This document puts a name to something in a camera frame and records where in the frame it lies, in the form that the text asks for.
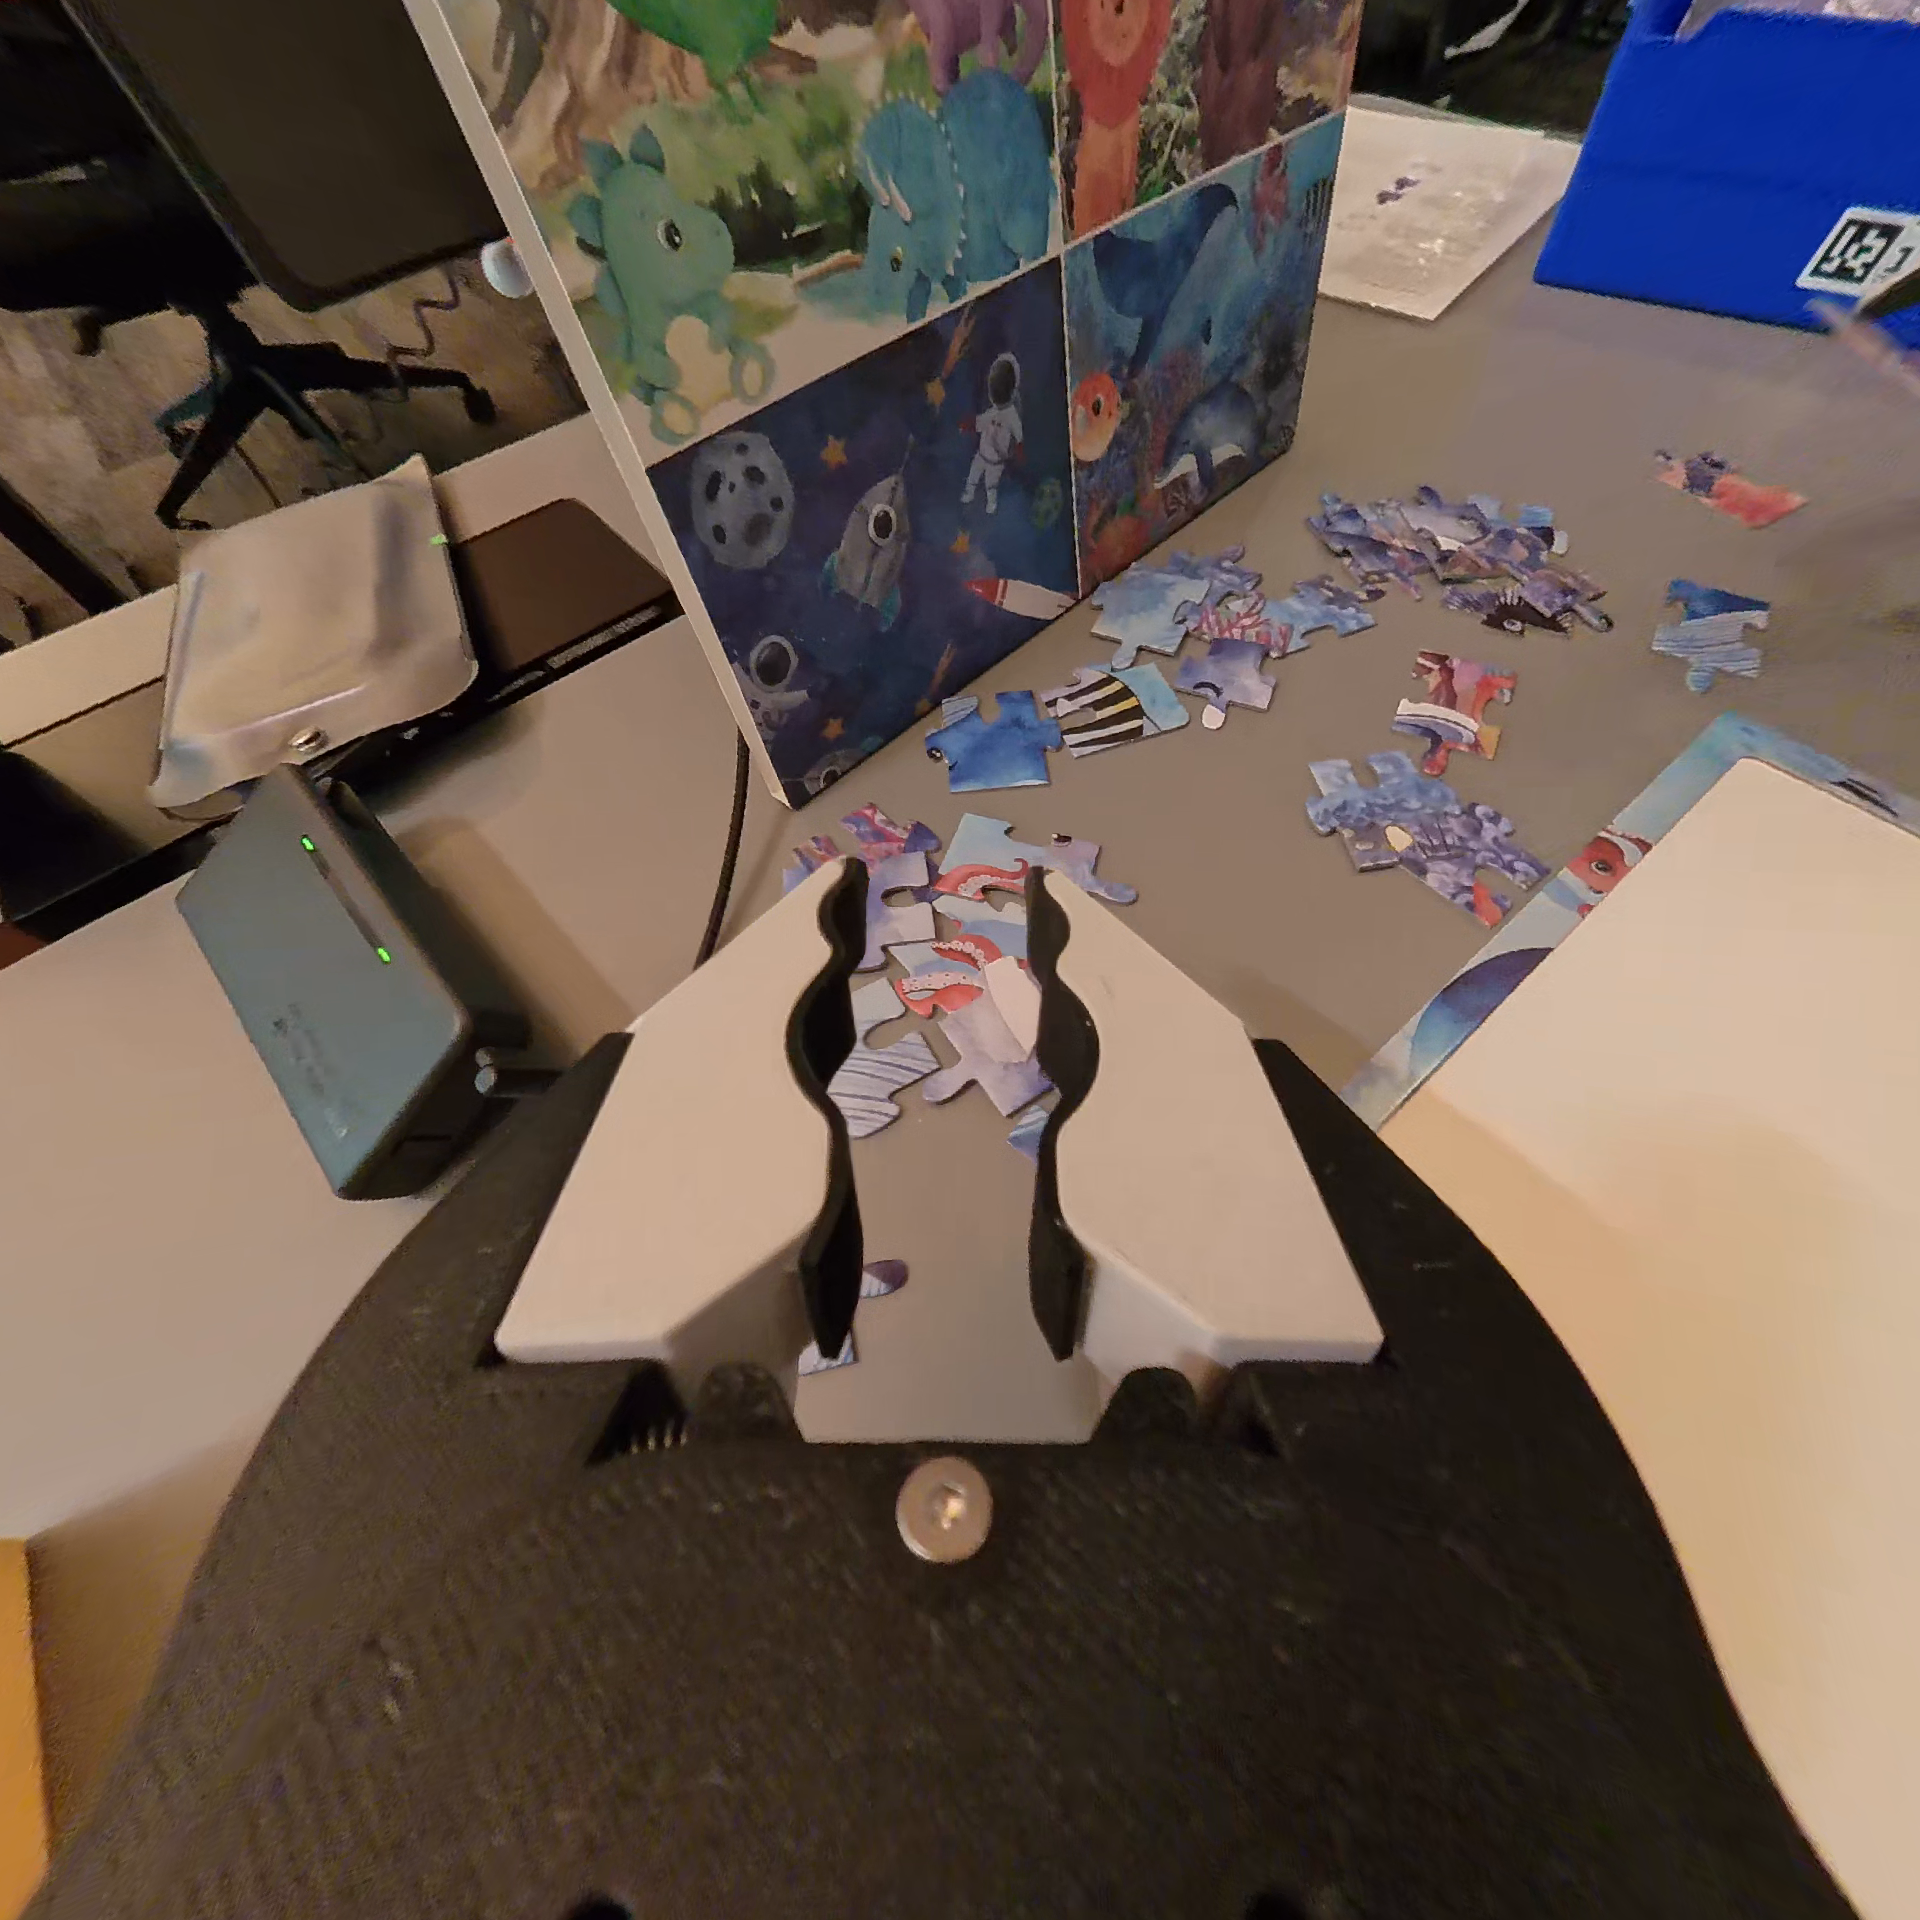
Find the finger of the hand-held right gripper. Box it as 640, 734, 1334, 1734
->
1809, 262, 1920, 395

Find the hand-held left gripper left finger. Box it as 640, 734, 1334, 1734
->
492, 858, 873, 1442

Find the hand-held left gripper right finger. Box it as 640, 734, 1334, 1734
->
1024, 866, 1385, 1442

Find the red crab jigsaw piece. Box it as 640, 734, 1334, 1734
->
1656, 450, 1809, 530

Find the blue striped jigsaw piece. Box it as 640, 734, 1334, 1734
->
1650, 576, 1777, 694

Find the pile of puzzle pieces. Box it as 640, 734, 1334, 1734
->
779, 482, 1615, 1374

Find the cream puzzle frame tray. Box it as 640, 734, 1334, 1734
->
1340, 710, 1920, 1920

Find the blue storage bin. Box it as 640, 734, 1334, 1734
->
1535, 0, 1920, 339

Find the black flat device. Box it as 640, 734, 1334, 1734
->
176, 766, 519, 1203

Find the instruction sheet in plastic sleeve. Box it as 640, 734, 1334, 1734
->
1320, 102, 1585, 325

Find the silver foil pouch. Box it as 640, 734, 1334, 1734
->
146, 454, 480, 819

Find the illustrated animal puzzle box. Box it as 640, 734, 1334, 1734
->
406, 0, 1367, 810

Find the yellow plastic bin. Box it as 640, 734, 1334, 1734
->
0, 1536, 56, 1876

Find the black office chair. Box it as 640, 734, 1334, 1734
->
0, 152, 497, 528

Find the black partition panel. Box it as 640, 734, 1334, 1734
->
60, 0, 513, 314

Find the black braided cable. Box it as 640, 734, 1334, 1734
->
692, 736, 752, 970

